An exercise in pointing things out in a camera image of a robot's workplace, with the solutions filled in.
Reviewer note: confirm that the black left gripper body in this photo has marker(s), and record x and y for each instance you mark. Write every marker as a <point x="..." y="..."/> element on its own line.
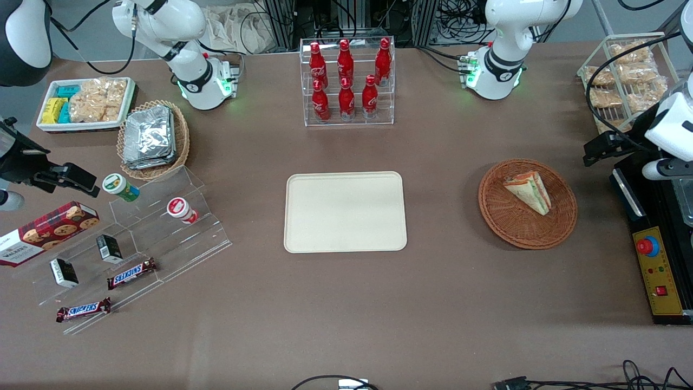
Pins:
<point x="632" y="138"/>

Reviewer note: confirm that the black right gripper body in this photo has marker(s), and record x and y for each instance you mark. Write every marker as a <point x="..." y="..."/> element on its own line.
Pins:
<point x="20" y="162"/>

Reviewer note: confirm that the triangle sandwich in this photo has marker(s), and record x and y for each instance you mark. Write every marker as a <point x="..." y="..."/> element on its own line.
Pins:
<point x="533" y="192"/>

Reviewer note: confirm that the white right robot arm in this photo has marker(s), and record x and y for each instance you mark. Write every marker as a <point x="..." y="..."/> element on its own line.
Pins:
<point x="184" y="27"/>

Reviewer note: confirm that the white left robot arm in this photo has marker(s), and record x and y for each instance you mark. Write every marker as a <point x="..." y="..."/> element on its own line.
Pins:
<point x="509" y="32"/>

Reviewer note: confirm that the white rectangular snack tray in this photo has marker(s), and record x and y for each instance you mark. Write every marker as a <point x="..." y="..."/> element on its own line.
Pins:
<point x="81" y="126"/>

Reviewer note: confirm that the round brown wicker basket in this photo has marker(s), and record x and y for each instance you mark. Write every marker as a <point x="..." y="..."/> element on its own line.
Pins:
<point x="514" y="227"/>

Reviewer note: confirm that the oval wicker basket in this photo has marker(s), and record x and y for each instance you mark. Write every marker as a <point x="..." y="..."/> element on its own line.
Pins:
<point x="181" y="141"/>

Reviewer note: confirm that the cream plastic serving tray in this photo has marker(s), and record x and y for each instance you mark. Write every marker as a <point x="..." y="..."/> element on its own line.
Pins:
<point x="346" y="214"/>

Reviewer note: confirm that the clear bag of crackers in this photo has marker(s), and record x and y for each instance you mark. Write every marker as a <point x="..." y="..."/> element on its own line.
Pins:
<point x="631" y="52"/>
<point x="599" y="76"/>
<point x="609" y="125"/>
<point x="638" y="73"/>
<point x="644" y="97"/>
<point x="605" y="98"/>

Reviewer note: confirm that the green lidded snack cup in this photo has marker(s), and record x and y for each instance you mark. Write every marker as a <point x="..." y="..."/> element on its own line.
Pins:
<point x="118" y="186"/>

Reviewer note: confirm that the black appliance housing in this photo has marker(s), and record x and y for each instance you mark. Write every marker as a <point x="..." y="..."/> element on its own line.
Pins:
<point x="628" y="195"/>

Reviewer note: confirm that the red tartan cookie box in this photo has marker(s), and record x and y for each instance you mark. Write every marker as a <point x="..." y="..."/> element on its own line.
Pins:
<point x="46" y="233"/>

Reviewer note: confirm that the yellow snack pack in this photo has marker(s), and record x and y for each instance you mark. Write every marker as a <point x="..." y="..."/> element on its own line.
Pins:
<point x="51" y="111"/>

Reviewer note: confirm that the teal snack pack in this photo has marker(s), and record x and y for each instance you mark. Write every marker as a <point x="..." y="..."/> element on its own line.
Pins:
<point x="65" y="114"/>
<point x="67" y="91"/>

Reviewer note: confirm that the small black box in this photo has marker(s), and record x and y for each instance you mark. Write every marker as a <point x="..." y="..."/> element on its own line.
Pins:
<point x="110" y="248"/>
<point x="64" y="272"/>

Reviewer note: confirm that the clear bag of rice snacks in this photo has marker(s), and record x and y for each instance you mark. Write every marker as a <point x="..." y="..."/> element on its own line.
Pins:
<point x="97" y="100"/>

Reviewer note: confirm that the steel pan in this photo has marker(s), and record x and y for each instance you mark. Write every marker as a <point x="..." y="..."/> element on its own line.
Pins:
<point x="685" y="206"/>

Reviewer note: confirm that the silver foil packet stack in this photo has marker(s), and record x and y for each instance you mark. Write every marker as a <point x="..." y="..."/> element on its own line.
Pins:
<point x="149" y="135"/>

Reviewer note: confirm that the red lidded snack cup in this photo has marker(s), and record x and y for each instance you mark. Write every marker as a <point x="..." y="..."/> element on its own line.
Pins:
<point x="180" y="209"/>

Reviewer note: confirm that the brown Snickers bar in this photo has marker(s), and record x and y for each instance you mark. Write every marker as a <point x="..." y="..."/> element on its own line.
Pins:
<point x="84" y="310"/>
<point x="131" y="274"/>

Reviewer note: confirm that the clear acrylic stepped shelf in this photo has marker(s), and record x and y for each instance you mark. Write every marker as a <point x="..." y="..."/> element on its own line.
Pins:
<point x="178" y="244"/>

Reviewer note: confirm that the yellow emergency stop panel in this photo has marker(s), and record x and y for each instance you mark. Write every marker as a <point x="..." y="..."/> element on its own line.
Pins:
<point x="663" y="271"/>

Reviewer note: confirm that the clear acrylic bottle rack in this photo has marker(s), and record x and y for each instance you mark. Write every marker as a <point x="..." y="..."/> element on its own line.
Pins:
<point x="387" y="103"/>

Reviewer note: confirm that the beige cloth bag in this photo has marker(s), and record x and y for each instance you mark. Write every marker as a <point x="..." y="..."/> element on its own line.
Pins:
<point x="238" y="30"/>

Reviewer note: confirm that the red cola bottle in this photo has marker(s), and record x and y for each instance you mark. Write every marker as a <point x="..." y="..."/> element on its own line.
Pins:
<point x="370" y="100"/>
<point x="346" y="103"/>
<point x="383" y="62"/>
<point x="320" y="105"/>
<point x="318" y="67"/>
<point x="345" y="62"/>

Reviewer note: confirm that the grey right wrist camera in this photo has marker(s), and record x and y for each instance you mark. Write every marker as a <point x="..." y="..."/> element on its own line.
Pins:
<point x="10" y="200"/>

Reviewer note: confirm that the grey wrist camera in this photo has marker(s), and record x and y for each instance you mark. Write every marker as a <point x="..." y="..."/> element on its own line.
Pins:
<point x="668" y="169"/>
<point x="10" y="200"/>

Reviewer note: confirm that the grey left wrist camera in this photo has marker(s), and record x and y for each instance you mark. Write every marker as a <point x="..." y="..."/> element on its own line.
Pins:
<point x="668" y="169"/>

